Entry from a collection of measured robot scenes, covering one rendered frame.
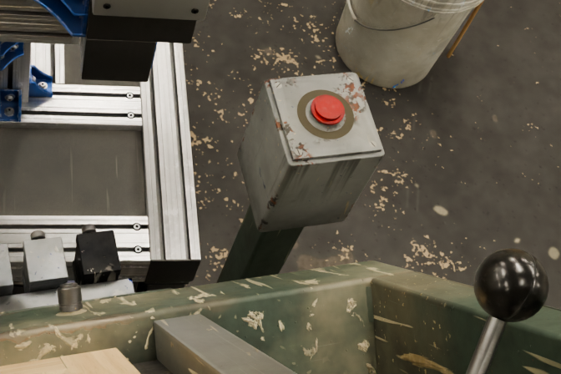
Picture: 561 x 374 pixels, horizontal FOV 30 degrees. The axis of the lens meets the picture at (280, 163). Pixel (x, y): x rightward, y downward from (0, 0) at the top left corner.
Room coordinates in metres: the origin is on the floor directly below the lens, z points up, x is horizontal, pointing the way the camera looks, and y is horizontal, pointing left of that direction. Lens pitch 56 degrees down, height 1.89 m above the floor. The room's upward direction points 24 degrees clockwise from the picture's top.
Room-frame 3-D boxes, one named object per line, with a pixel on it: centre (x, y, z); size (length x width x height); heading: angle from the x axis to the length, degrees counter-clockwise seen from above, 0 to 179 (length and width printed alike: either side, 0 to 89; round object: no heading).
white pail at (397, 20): (1.70, -0.12, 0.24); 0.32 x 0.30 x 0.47; 117
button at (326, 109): (0.73, -0.02, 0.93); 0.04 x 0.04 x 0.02
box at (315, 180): (0.73, -0.02, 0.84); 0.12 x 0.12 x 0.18; 35
